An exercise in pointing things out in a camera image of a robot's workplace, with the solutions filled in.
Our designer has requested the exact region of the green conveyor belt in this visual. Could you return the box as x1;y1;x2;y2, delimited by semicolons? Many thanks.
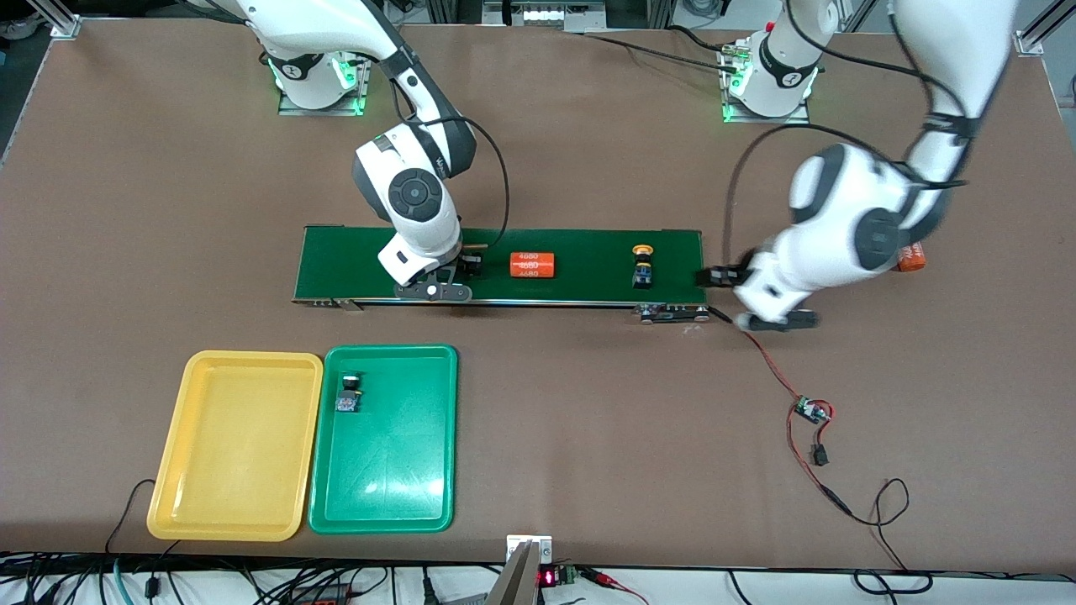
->
292;224;711;324

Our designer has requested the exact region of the green plastic tray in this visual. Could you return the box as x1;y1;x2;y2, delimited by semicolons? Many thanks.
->
309;345;459;534

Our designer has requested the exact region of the yellow plastic tray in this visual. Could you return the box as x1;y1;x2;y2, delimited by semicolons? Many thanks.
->
147;350;324;542

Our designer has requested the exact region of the metal box with lights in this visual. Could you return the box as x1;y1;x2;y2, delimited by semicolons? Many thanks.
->
482;0;608;28

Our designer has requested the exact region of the grey metal stand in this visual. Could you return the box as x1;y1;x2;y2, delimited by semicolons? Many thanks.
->
486;542;539;605

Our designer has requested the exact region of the red clip lead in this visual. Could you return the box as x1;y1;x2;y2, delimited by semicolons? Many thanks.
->
580;567;648;605

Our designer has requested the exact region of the red black motor wire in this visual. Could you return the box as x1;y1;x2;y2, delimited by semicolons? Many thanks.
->
709;307;808;404

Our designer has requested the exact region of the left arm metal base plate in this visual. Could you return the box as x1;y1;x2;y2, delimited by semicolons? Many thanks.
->
719;42;812;125

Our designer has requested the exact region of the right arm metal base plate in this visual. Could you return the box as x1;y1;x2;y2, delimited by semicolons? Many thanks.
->
277;50;375;117

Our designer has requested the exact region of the red black power wire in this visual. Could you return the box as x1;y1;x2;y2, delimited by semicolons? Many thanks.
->
786;402;854;515

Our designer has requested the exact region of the thick black cable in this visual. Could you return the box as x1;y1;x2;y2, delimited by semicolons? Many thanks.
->
580;25;741;76

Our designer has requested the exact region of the black power cable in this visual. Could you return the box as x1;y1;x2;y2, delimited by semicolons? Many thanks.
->
849;477;934;596

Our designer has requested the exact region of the small metal bracket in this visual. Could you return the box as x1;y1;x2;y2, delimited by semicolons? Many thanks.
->
506;534;554;562

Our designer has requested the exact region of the thin black cable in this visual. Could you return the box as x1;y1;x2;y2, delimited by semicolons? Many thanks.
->
105;479;159;555

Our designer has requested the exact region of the aluminium frame profile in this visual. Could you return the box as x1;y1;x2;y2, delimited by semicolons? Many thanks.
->
34;0;83;39
1015;0;1076;58

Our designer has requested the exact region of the teal cable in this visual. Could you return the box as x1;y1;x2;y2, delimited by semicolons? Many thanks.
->
105;559;135;605

